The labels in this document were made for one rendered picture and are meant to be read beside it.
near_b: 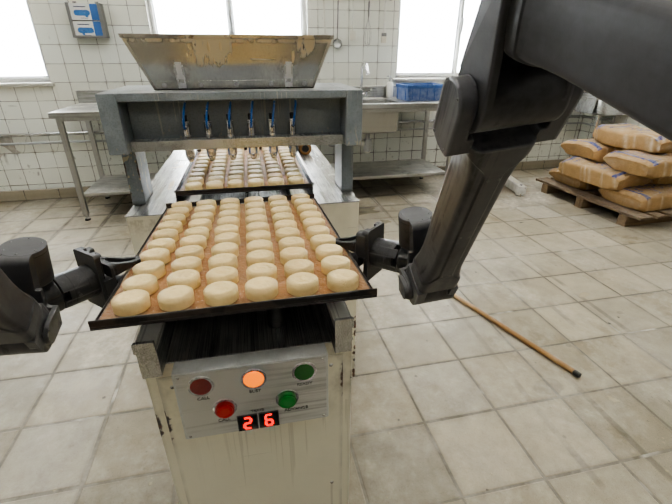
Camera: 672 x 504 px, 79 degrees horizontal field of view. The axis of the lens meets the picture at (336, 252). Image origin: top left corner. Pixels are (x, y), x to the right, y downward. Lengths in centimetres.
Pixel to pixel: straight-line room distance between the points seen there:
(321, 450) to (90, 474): 105
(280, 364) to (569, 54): 54
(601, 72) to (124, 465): 168
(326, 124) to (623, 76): 113
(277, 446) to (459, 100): 68
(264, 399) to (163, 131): 89
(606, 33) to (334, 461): 81
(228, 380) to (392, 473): 98
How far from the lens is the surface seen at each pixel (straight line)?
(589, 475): 177
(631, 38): 26
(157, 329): 67
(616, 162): 416
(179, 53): 128
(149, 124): 135
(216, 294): 61
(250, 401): 71
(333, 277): 63
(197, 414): 73
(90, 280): 77
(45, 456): 189
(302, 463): 89
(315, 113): 133
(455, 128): 37
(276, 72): 129
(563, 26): 30
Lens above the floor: 127
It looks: 26 degrees down
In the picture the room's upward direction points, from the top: straight up
